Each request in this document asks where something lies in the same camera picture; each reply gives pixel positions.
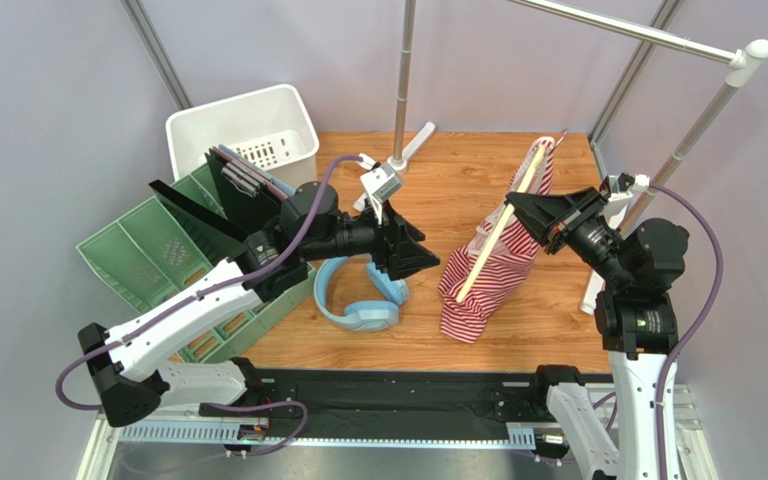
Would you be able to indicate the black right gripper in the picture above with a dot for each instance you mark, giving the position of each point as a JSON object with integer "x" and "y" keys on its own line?
{"x": 563, "y": 221}

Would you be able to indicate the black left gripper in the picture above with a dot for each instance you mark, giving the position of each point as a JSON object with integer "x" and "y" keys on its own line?
{"x": 397, "y": 253}

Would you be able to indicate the cream plastic hanger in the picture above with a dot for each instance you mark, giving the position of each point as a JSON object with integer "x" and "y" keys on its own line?
{"x": 494, "y": 237}

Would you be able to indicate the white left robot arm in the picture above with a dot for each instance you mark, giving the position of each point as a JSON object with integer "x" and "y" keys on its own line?
{"x": 131, "y": 364}

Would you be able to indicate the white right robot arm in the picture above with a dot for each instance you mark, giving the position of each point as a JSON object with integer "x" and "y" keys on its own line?
{"x": 635, "y": 319}

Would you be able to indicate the blue clipboard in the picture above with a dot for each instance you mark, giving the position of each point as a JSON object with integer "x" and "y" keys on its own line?
{"x": 257, "y": 166}

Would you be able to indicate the pink clipboard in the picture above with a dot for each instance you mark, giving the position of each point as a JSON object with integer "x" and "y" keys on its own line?
{"x": 251, "y": 170}

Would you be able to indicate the black clipboard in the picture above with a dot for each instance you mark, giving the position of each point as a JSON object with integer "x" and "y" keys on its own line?
{"x": 249, "y": 196}

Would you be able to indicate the white plastic bin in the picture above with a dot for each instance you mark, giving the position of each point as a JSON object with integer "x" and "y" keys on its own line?
{"x": 270, "y": 127}

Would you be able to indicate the black folder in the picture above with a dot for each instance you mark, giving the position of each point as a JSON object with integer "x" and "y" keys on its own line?
{"x": 201, "y": 222}

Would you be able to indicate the green plastic file rack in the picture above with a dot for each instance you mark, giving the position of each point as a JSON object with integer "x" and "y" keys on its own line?
{"x": 149, "y": 255}

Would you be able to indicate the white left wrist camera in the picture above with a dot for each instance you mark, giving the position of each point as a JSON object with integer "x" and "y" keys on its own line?
{"x": 379, "y": 182}

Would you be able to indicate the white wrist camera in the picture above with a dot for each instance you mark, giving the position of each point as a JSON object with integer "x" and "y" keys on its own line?
{"x": 620, "y": 190}
{"x": 379, "y": 182}

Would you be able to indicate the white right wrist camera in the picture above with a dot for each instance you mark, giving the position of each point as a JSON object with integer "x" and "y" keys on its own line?
{"x": 620, "y": 190}

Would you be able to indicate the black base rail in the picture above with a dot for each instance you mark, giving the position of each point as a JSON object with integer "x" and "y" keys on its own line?
{"x": 405, "y": 405}

